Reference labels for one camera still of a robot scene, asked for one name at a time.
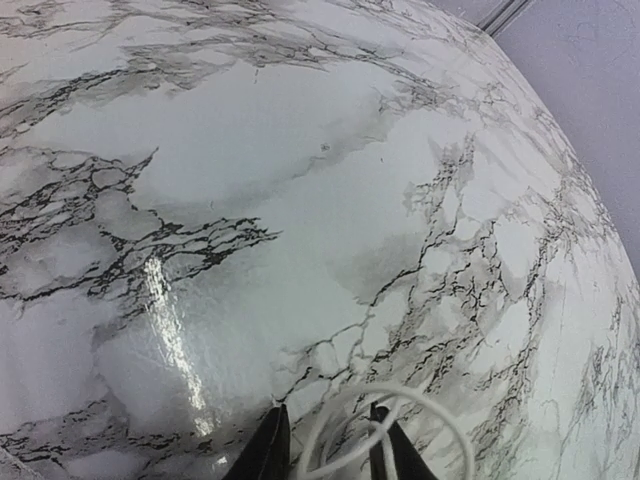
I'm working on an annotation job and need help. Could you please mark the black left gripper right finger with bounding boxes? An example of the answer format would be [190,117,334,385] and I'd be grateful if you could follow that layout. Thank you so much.
[369,422,437,480]

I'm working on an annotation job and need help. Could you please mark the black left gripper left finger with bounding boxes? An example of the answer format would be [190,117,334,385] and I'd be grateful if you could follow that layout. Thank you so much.
[233,404,291,480]

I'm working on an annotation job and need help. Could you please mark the white thin cable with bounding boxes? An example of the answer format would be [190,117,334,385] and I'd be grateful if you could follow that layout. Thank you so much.
[298,383,477,480]

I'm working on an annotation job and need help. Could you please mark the right aluminium corner post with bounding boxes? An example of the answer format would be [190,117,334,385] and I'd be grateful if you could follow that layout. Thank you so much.
[476,0,536,37]

